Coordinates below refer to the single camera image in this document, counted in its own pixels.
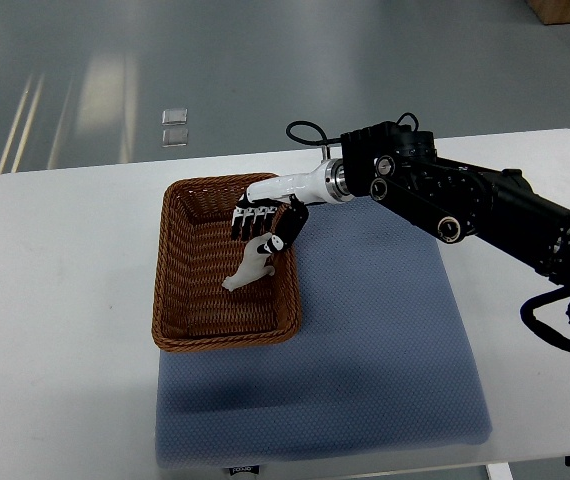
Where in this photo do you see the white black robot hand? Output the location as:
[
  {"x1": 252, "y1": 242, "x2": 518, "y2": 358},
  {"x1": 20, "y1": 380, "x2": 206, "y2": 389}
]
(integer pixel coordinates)
[{"x1": 231, "y1": 159, "x2": 353, "y2": 254}]

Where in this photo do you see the white toy bear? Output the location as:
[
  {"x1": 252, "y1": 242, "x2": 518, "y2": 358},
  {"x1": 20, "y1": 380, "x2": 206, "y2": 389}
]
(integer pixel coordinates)
[{"x1": 222, "y1": 233, "x2": 275, "y2": 291}]

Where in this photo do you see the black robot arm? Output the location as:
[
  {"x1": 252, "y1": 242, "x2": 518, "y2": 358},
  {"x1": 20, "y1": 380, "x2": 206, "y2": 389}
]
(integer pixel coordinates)
[{"x1": 314, "y1": 112, "x2": 570, "y2": 353}]

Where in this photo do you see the brown wicker basket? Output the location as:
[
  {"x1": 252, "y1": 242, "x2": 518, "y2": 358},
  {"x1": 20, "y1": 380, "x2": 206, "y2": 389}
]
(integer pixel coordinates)
[{"x1": 151, "y1": 173, "x2": 302, "y2": 353}]

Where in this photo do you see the lower floor socket cover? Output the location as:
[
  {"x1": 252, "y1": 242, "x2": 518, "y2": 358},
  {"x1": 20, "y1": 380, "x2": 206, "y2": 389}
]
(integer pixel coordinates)
[{"x1": 162, "y1": 126, "x2": 189, "y2": 148}]

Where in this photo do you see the floor socket cover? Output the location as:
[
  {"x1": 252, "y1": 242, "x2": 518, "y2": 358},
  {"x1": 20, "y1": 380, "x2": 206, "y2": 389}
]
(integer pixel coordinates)
[
  {"x1": 162, "y1": 126, "x2": 189, "y2": 148},
  {"x1": 162, "y1": 107, "x2": 188, "y2": 125}
]

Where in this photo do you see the upper floor socket cover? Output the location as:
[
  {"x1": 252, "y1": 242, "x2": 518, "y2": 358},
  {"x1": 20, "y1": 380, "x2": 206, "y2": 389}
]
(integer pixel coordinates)
[{"x1": 162, "y1": 107, "x2": 188, "y2": 125}]

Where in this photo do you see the blue mesh mat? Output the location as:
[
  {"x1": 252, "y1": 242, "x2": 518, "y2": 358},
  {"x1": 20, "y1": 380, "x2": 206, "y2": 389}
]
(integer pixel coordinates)
[{"x1": 156, "y1": 198, "x2": 492, "y2": 469}]

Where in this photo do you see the black mat label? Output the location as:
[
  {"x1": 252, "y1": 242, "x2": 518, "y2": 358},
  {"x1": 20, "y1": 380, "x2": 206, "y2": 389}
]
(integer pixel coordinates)
[{"x1": 228, "y1": 465, "x2": 260, "y2": 476}]

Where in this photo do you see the wooden furniture corner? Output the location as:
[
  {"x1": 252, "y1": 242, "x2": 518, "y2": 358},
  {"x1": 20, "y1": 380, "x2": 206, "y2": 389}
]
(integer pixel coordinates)
[{"x1": 526, "y1": 0, "x2": 570, "y2": 25}]

